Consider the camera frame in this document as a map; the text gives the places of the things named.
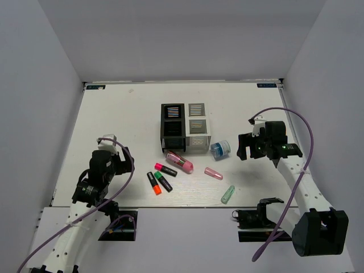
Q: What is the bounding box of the pink tube with pins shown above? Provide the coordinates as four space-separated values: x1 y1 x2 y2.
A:
166 151 194 173

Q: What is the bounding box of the pink transparent tube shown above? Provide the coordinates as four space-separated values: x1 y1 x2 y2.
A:
204 167 223 180

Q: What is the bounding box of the white mesh organizer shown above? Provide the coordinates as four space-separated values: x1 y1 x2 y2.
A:
185 103 211 154

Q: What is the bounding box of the green transparent tube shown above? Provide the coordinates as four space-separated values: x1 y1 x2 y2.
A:
221 185 235 205

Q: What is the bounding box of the blue glue jar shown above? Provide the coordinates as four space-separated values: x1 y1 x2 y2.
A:
210 140 231 160

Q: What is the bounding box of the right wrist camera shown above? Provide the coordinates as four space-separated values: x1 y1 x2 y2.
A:
248 115 267 137

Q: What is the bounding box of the left blue corner label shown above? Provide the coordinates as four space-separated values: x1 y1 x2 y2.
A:
86 85 106 90

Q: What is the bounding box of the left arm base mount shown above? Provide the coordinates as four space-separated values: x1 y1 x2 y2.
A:
98 208 138 242

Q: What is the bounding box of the pink capped black highlighter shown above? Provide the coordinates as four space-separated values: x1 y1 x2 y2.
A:
154 163 177 177

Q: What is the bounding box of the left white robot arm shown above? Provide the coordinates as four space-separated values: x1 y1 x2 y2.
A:
17 147 135 272

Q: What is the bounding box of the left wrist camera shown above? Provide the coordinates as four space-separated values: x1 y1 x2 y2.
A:
97 134 117 155

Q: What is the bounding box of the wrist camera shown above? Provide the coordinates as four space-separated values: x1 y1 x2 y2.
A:
248 115 267 137
97 134 117 155

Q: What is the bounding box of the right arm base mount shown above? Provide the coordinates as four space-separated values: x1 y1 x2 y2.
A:
231 210 275 243

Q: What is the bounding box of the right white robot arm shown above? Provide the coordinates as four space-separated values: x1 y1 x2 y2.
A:
232 119 349 257

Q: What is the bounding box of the green capped black highlighter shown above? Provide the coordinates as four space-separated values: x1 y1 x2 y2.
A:
154 171 173 192

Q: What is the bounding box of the blue corner label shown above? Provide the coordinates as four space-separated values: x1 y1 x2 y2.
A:
86 85 106 90
257 82 277 88

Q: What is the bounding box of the right blue corner label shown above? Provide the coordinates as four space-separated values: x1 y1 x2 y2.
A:
257 82 277 88

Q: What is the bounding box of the black mesh organizer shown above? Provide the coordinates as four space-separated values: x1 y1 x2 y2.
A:
160 104 187 152

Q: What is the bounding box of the orange capped black highlighter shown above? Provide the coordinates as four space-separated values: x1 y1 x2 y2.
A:
147 172 162 195

